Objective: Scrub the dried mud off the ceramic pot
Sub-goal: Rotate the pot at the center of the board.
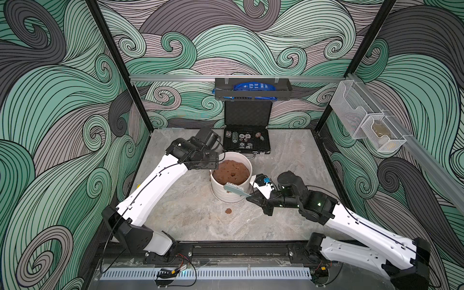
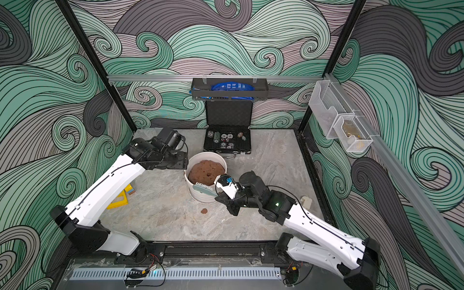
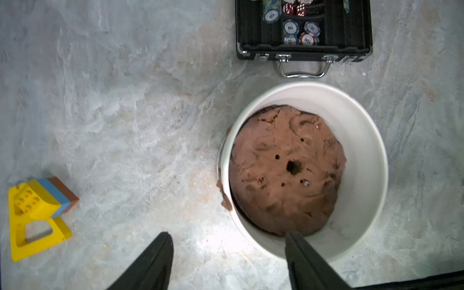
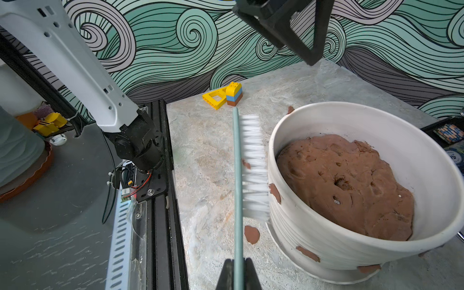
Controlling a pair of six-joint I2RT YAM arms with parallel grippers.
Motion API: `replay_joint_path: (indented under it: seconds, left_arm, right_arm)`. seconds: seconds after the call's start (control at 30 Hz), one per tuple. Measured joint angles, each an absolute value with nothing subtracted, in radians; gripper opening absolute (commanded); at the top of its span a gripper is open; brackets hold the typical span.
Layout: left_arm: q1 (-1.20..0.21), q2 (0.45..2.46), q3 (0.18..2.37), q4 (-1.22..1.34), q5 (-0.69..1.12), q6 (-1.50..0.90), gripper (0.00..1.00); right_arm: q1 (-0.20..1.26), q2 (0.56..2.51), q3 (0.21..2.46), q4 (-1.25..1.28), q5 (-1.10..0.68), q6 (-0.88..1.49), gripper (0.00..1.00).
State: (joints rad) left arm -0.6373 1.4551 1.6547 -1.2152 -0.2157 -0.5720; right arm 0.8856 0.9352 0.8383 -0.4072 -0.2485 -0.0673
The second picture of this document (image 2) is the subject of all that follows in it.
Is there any teal scrub brush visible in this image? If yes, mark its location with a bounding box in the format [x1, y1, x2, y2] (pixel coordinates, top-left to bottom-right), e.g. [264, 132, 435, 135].
[193, 182, 217, 197]

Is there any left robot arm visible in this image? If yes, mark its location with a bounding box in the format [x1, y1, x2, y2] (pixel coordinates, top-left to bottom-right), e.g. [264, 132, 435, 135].
[50, 128, 189, 256]

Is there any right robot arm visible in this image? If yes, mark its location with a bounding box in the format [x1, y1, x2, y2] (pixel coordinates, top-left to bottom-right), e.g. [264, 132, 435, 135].
[214, 171, 381, 290]

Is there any brown mud in pot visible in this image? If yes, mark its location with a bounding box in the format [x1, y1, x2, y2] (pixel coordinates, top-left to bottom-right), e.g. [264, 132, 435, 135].
[188, 160, 225, 186]

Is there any small white object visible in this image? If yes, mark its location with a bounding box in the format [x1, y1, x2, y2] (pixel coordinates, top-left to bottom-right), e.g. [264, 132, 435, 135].
[300, 196, 313, 210]

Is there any black poker chip case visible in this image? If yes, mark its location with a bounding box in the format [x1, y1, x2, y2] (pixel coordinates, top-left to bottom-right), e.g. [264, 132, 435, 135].
[203, 100, 253, 155]

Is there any blue item in tray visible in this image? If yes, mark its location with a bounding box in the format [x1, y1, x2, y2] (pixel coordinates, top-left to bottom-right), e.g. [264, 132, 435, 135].
[211, 82, 255, 91]

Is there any small clear plastic bin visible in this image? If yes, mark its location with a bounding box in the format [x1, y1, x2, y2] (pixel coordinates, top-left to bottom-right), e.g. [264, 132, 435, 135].
[333, 114, 373, 153]

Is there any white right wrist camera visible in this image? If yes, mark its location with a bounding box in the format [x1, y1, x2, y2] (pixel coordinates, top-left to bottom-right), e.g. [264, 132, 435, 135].
[215, 174, 241, 199]

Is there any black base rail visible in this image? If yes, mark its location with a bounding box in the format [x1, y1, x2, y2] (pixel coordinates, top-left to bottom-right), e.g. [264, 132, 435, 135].
[72, 240, 312, 267]

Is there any black wall shelf tray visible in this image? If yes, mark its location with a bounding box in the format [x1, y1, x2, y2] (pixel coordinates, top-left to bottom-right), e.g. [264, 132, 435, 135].
[190, 77, 269, 101]

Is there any aluminium wall rail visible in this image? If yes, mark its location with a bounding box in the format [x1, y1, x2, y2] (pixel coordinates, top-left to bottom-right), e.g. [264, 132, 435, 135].
[107, 74, 323, 83]

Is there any clear plastic wall bin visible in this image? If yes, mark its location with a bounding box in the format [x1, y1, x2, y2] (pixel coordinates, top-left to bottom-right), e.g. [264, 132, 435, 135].
[309, 80, 354, 139]

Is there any white perforated cable duct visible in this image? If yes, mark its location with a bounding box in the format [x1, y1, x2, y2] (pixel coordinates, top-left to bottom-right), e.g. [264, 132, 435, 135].
[70, 267, 282, 281]

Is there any side aluminium rail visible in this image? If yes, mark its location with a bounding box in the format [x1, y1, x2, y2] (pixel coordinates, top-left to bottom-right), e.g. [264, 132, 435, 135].
[324, 73, 464, 275]

